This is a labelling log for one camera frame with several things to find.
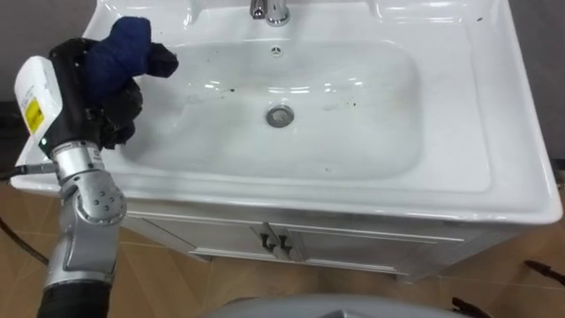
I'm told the chrome faucet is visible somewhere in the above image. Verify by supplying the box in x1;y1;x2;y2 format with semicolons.
250;0;291;27

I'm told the robot body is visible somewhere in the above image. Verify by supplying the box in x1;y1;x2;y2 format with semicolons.
198;294;469;318

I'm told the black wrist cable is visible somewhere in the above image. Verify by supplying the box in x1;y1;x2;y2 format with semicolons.
0;162;59;266

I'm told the white vanity sink cabinet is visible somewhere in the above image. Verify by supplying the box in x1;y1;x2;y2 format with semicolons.
9;0;564;284

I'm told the chrome sink drain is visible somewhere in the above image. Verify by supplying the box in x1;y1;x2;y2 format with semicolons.
265;104;296;129

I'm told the dark blue cloth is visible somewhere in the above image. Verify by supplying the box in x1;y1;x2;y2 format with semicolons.
82;16;154;108

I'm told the thin black cable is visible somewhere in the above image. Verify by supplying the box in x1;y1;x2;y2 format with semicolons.
524;260;565;287

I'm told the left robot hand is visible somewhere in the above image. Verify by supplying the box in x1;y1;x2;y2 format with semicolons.
13;37;180;159

